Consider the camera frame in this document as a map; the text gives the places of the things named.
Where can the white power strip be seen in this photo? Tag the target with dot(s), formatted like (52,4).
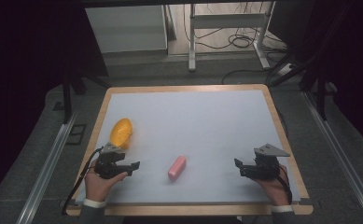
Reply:
(285,69)

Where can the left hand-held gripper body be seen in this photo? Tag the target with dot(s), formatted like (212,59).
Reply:
(107,163)

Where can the white board with wooden frame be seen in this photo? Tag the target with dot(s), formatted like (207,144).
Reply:
(188,130)

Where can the yellow plastic bowl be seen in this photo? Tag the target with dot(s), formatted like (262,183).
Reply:
(121,133)

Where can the person's left hand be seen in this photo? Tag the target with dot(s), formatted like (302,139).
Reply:
(97,186)

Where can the white metal desk frame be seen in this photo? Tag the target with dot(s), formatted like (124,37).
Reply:
(229,21)

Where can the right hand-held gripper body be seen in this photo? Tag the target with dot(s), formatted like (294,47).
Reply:
(263,166)

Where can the dark curtain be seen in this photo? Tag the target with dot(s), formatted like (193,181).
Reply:
(23,77)
(353,62)

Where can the black metal stand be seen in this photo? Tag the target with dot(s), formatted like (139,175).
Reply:
(67,93)
(319,77)

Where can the pink sausage-shaped block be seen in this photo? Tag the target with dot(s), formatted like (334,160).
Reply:
(177,168)

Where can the grey cabinet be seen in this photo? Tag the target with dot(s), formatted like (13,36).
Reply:
(126,28)

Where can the aluminium floor rail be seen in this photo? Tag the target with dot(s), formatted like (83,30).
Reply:
(45,174)
(341,155)

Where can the person's right hand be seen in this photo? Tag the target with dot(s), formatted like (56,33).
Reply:
(275,189)

